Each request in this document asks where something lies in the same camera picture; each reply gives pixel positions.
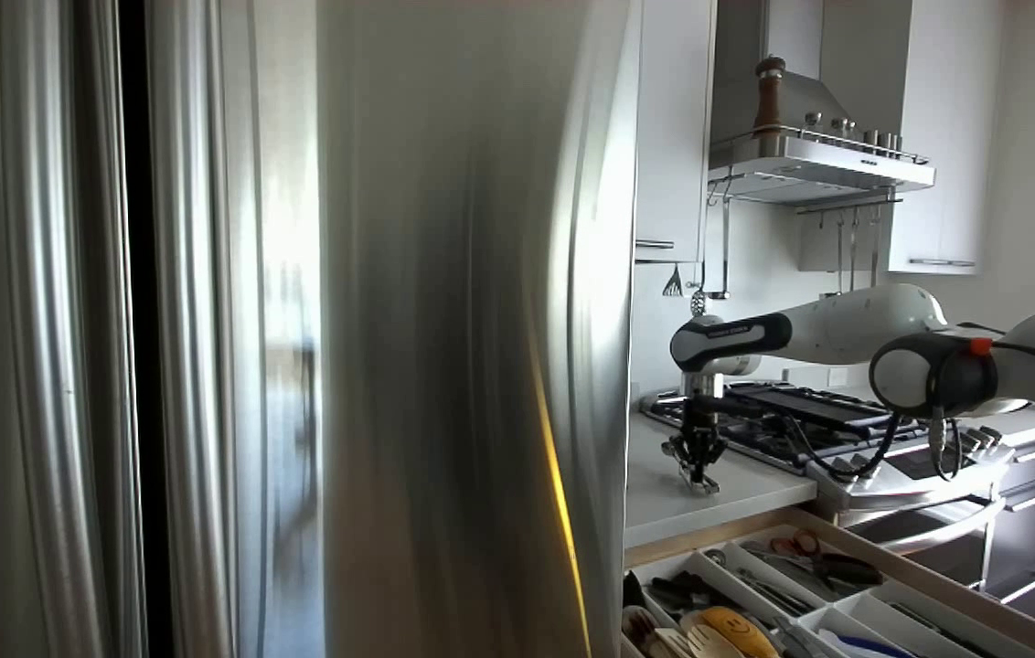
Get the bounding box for orange handled scissors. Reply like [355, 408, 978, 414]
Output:
[768, 530, 880, 589]

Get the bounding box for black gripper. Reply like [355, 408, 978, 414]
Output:
[677, 377, 725, 491]

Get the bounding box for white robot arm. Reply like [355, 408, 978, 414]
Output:
[667, 284, 1035, 486]

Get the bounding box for open wooden kitchen drawer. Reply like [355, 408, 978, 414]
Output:
[622, 505, 1035, 658]

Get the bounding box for steel range hood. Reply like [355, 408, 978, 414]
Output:
[711, 0, 935, 203]

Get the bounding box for wooden pepper mill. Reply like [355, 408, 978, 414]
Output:
[755, 56, 788, 135]

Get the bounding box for stainless steel gas stove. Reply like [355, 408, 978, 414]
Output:
[624, 382, 1035, 614]

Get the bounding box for stainless steel refrigerator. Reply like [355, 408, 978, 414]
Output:
[0, 0, 643, 658]

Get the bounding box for white upper cabinet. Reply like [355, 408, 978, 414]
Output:
[890, 0, 1005, 275]

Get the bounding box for wooden spoon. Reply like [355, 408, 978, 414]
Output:
[622, 606, 696, 658]

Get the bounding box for yellow handled utensil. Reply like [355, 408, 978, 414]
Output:
[679, 606, 778, 658]

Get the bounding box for white drawer organizer tray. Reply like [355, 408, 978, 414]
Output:
[624, 532, 1031, 658]

